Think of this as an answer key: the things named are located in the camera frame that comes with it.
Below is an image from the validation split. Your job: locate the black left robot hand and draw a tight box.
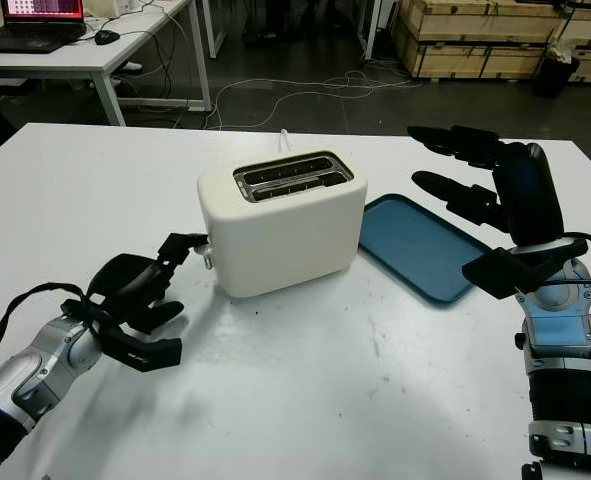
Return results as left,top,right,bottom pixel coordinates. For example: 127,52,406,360
85,232,211,336

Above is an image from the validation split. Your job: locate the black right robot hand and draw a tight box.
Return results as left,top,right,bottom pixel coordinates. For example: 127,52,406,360
407,124,567,248

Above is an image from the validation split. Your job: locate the cream white two-slot toaster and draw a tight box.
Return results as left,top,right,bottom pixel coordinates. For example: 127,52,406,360
196,149,369,301

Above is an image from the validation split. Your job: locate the blue plastic tray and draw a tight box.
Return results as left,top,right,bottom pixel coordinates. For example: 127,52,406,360
358,193,492,306

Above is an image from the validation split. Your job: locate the black trash bin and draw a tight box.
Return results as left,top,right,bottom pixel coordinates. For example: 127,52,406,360
532,42,582,100

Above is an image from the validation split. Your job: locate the large wooden crate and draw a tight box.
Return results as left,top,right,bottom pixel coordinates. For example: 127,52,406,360
394,0,567,81

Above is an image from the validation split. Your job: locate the white office desk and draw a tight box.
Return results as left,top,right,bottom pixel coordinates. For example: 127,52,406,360
0,0,213,127

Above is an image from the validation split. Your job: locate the white table leg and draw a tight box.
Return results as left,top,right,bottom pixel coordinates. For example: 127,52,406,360
194,0,227,59
363,0,397,62

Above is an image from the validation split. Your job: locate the black laptop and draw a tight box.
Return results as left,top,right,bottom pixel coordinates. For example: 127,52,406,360
0,0,88,56

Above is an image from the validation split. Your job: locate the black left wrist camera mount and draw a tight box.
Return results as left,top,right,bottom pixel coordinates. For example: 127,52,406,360
97,319,184,374

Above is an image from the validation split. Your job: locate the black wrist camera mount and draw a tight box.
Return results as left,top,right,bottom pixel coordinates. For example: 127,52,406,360
461,237,589,302
97,319,184,374

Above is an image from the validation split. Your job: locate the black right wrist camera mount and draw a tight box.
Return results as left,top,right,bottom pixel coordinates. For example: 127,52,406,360
461,237,589,302

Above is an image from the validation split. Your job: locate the black hanging desk cable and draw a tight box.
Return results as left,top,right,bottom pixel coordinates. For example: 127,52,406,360
142,29,187,127

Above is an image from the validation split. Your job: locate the white floor cable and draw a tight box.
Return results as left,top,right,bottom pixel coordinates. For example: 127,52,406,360
207,69,424,132

